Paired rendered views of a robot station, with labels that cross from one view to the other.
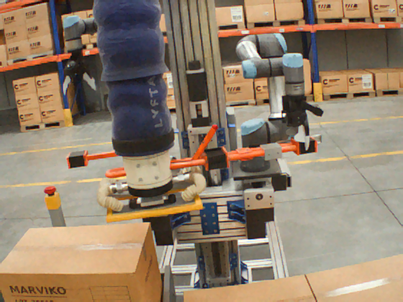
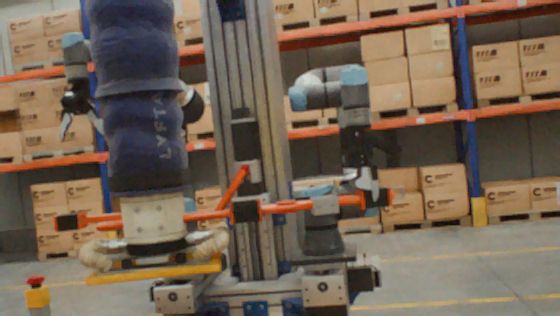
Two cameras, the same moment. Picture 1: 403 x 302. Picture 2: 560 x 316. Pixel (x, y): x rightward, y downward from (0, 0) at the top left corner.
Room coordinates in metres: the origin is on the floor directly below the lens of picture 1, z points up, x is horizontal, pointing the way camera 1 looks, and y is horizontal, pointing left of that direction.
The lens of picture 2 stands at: (-0.14, -0.22, 1.43)
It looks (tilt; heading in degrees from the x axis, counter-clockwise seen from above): 3 degrees down; 6
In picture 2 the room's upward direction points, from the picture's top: 6 degrees counter-clockwise
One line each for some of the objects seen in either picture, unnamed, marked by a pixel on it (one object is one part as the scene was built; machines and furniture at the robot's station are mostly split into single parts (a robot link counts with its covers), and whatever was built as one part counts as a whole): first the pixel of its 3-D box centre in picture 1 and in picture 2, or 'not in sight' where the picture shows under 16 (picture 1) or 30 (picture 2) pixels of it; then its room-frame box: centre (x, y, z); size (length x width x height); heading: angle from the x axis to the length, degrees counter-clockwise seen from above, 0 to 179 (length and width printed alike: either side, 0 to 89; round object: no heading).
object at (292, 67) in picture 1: (293, 68); (354, 89); (1.52, -0.38, 1.55); 0.09 x 0.08 x 0.11; 179
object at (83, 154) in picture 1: (78, 159); (71, 221); (1.66, 0.53, 1.26); 0.09 x 0.08 x 0.05; 7
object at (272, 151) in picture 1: (270, 151); (324, 204); (1.49, -0.26, 1.25); 0.07 x 0.07 x 0.04; 7
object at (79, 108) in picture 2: (77, 62); (80, 97); (1.83, 0.51, 1.66); 0.09 x 0.08 x 0.12; 175
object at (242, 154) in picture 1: (196, 151); (226, 209); (1.58, 0.02, 1.26); 0.93 x 0.30 x 0.04; 97
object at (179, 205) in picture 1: (152, 204); (154, 265); (1.35, 0.19, 1.15); 0.34 x 0.10 x 0.05; 97
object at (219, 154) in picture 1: (215, 158); (245, 211); (1.47, -0.05, 1.26); 0.10 x 0.08 x 0.06; 7
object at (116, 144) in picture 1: (142, 137); (149, 179); (1.44, 0.20, 1.37); 0.23 x 0.23 x 0.04
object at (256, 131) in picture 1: (254, 134); (320, 204); (1.92, -0.26, 1.20); 0.13 x 0.12 x 0.14; 89
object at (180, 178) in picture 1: (150, 185); (157, 244); (1.44, 0.20, 1.19); 0.34 x 0.25 x 0.06; 97
